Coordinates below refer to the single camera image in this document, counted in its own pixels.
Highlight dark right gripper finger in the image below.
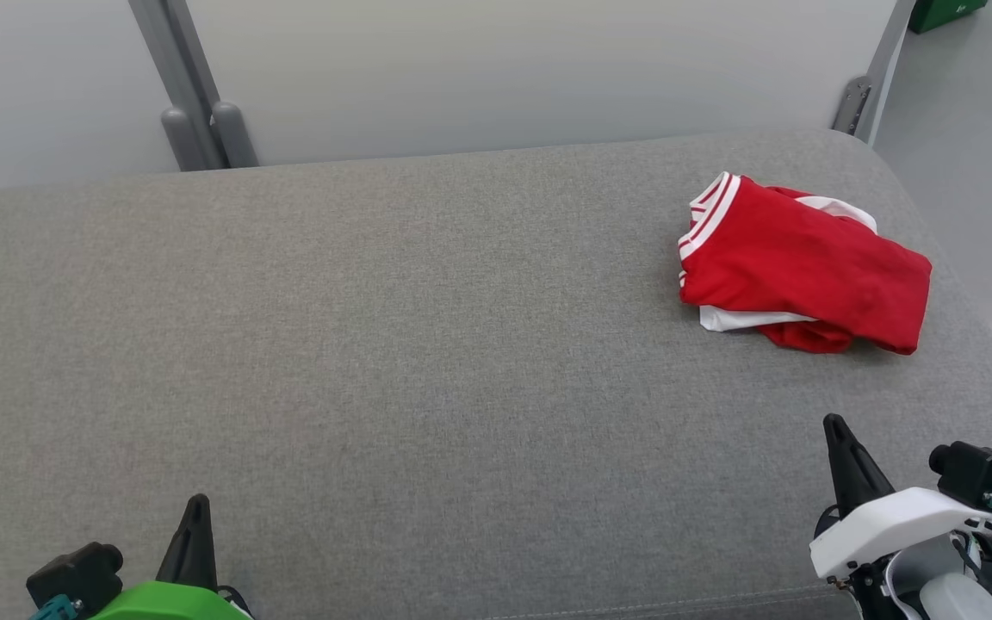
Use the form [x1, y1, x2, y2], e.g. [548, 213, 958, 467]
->
[823, 413, 897, 518]

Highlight green-band left gripper body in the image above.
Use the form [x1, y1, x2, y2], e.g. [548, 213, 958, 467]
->
[87, 581, 253, 620]

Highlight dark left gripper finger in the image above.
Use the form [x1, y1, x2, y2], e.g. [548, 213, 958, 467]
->
[156, 493, 220, 595]

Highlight white-band right gripper body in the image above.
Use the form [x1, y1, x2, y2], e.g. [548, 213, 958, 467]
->
[809, 487, 992, 581]

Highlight red white-striped shorts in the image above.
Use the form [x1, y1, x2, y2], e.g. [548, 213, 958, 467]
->
[699, 191, 880, 356]

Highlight red basketball jersey white sleeves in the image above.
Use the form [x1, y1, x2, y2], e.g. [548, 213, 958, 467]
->
[677, 172, 933, 356]

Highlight grey fabric sofa cushion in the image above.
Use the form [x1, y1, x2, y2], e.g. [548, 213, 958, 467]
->
[0, 129, 992, 620]

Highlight green box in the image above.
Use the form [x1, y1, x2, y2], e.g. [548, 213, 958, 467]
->
[908, 0, 989, 35]

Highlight teal-plug left camera cable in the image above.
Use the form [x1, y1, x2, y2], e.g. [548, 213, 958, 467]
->
[29, 594, 82, 620]

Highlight grey partition post with hinge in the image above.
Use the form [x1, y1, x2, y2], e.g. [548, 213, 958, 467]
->
[832, 0, 919, 144]

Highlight grey partition post with feet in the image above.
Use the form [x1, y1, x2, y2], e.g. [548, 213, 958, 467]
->
[128, 0, 260, 171]

